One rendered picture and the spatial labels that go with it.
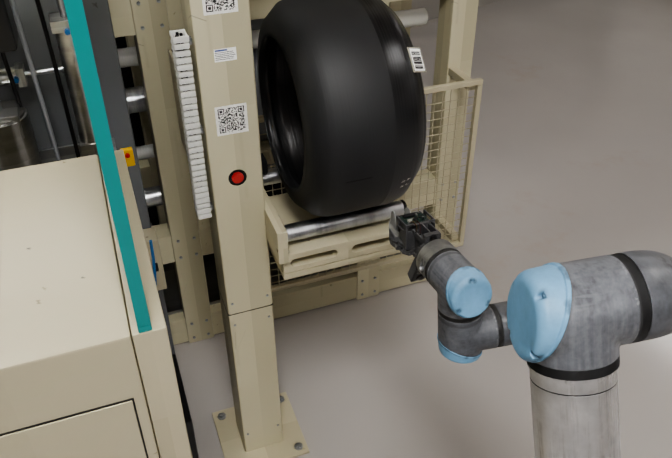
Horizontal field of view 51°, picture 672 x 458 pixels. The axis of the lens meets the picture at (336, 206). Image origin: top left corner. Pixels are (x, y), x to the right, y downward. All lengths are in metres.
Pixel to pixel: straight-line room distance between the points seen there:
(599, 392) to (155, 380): 0.62
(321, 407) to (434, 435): 0.40
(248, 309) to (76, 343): 1.01
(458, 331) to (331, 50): 0.66
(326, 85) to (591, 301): 0.84
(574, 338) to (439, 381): 1.78
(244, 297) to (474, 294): 0.79
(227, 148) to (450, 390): 1.35
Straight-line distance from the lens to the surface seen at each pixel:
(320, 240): 1.84
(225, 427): 2.53
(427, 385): 2.65
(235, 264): 1.90
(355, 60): 1.58
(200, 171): 1.73
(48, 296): 1.15
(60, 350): 1.06
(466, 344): 1.47
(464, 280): 1.37
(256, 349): 2.13
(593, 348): 0.92
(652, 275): 0.95
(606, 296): 0.92
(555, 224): 3.52
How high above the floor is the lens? 1.98
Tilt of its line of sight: 34 degrees down
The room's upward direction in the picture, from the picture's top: straight up
